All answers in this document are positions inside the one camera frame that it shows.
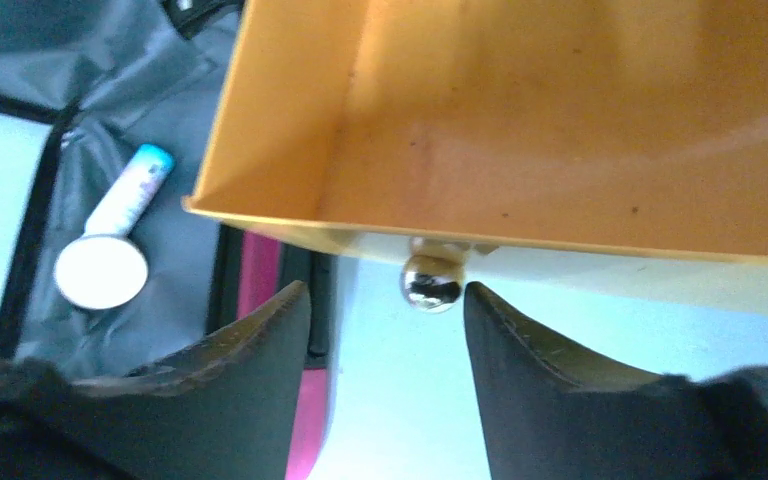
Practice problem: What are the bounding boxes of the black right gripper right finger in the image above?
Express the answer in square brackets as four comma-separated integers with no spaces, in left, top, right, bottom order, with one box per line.
[464,282,768,479]

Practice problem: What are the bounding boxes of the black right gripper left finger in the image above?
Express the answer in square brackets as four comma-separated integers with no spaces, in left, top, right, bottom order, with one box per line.
[0,282,311,479]

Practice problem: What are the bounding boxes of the beige orange round storage box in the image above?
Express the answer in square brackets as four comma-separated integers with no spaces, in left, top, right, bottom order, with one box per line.
[184,1,768,315]

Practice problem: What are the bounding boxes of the pink and teal kids suitcase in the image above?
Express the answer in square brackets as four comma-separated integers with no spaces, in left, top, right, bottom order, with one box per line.
[0,1,335,479]

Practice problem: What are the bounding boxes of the pink tube with teal cap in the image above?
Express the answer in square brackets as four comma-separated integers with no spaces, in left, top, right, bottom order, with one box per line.
[83,144,176,237]

